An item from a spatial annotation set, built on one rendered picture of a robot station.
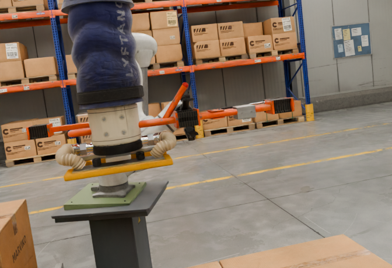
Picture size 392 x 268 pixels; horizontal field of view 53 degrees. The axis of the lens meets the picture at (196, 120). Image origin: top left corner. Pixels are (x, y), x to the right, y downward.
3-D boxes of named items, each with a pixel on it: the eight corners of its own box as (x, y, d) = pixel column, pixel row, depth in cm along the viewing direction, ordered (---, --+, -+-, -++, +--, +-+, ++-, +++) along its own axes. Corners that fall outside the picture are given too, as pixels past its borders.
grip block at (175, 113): (177, 129, 136) (175, 112, 135) (174, 126, 145) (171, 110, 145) (201, 125, 137) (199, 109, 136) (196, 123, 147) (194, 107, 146)
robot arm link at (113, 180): (92, 183, 213) (87, 143, 210) (120, 174, 226) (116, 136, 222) (109, 188, 202) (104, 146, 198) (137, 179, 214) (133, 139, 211)
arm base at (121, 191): (99, 186, 225) (98, 177, 224) (136, 186, 221) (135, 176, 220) (84, 198, 208) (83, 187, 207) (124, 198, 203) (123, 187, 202)
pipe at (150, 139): (63, 169, 123) (60, 150, 122) (73, 155, 147) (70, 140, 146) (171, 153, 128) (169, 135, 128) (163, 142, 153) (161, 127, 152)
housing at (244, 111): (238, 119, 141) (237, 107, 140) (233, 118, 147) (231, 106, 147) (256, 117, 142) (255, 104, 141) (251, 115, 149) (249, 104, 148)
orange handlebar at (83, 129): (33, 145, 129) (31, 134, 129) (50, 134, 159) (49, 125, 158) (297, 108, 145) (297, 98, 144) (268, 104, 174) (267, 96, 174)
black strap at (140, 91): (73, 106, 123) (71, 93, 122) (81, 103, 145) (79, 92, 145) (146, 97, 126) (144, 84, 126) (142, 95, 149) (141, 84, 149)
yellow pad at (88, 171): (63, 181, 121) (61, 166, 120) (68, 174, 131) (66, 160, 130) (173, 164, 127) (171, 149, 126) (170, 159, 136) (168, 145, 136)
